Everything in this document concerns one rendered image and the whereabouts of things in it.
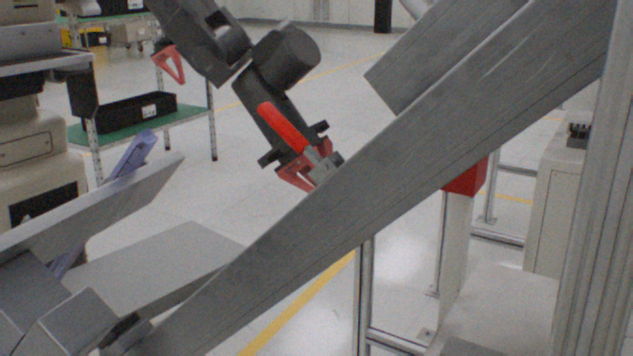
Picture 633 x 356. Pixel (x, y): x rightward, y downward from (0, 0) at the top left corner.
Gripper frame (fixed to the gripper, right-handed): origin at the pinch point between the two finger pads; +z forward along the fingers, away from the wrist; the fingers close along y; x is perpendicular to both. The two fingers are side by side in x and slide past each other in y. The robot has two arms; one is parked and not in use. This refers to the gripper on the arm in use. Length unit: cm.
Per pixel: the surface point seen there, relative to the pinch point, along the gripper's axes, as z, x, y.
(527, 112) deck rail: 1.9, -32.8, -21.4
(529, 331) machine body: 39.8, 1.7, 28.9
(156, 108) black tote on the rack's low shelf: -95, 190, 162
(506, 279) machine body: 35, 7, 44
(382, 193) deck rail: 1.6, -20.3, -21.3
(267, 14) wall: -353, 518, 862
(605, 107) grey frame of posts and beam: 3.4, -37.3, -25.4
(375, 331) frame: 38, 50, 50
